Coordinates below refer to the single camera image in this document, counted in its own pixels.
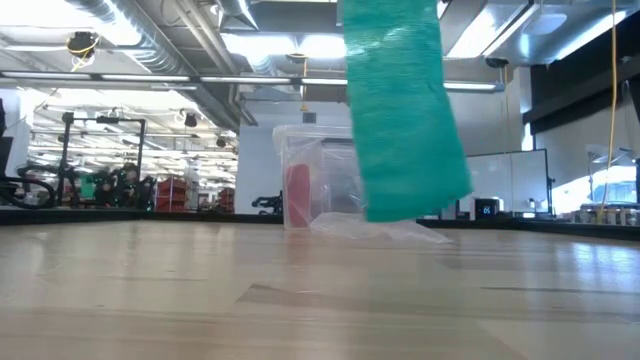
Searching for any row of cans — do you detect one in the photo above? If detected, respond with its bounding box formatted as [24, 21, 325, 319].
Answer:
[569, 203, 640, 226]

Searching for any black device digital display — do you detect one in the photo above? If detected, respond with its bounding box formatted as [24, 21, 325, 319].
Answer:
[472, 197, 504, 222]

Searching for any white whiteboard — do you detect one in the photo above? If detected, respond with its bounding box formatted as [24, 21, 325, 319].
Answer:
[464, 148, 551, 217]

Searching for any black ceiling cable reel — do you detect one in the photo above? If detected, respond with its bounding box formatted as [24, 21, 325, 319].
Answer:
[66, 30, 100, 60]

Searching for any distant black rig frame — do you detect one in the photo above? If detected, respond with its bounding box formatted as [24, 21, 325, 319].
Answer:
[58, 112, 149, 209]

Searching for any red shelf rack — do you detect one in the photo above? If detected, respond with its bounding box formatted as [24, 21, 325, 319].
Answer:
[154, 177, 189, 214]
[217, 187, 236, 214]

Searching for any green elastic bandage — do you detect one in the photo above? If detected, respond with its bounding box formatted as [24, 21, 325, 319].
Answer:
[342, 0, 474, 224]

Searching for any clear plastic zip bag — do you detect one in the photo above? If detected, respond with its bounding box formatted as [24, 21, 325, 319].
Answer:
[309, 212, 451, 245]

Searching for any clear plastic storage box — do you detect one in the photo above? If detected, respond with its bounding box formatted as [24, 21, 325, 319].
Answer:
[272, 124, 371, 232]

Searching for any black cable loop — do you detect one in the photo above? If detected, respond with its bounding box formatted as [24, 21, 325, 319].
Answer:
[0, 167, 59, 210]

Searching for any black metal table frame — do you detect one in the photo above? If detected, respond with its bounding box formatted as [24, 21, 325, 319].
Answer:
[0, 207, 640, 240]

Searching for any yellow hanging cable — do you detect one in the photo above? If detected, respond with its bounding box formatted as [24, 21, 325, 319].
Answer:
[597, 0, 620, 224]

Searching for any red flat pack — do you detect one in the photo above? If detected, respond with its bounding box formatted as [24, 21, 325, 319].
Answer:
[285, 163, 312, 229]

